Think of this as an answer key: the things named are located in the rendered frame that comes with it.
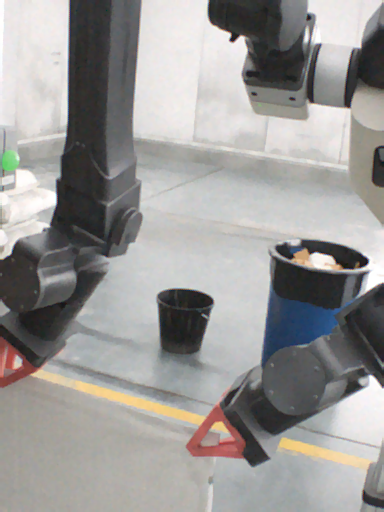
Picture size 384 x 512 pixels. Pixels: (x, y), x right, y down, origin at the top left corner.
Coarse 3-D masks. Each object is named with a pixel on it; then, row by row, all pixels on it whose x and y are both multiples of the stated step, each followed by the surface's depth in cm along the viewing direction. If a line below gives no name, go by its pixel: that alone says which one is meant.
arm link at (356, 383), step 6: (354, 378) 58; (360, 378) 60; (366, 378) 61; (348, 384) 59; (354, 384) 59; (360, 384) 59; (366, 384) 61; (348, 390) 60; (354, 390) 60; (360, 390) 60; (342, 396) 60; (348, 396) 61; (336, 402) 61; (324, 408) 62
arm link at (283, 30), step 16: (224, 0) 78; (240, 0) 74; (256, 0) 73; (272, 0) 73; (288, 0) 74; (304, 0) 78; (208, 16) 81; (224, 16) 79; (272, 16) 76; (288, 16) 76; (304, 16) 81; (272, 32) 77; (288, 32) 79; (288, 48) 81
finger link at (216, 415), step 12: (240, 384) 66; (228, 396) 65; (216, 408) 64; (204, 420) 66; (216, 420) 65; (204, 432) 67; (240, 432) 64; (192, 444) 68; (240, 444) 65; (204, 456) 68; (216, 456) 67; (228, 456) 66; (240, 456) 65
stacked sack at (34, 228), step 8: (32, 224) 433; (40, 224) 436; (16, 232) 413; (24, 232) 417; (32, 232) 420; (40, 232) 424; (16, 240) 401; (0, 248) 392; (8, 248) 392; (0, 256) 390
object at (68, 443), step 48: (48, 384) 75; (0, 432) 79; (48, 432) 77; (96, 432) 74; (144, 432) 71; (192, 432) 69; (0, 480) 82; (48, 480) 79; (96, 480) 75; (144, 480) 73; (192, 480) 70
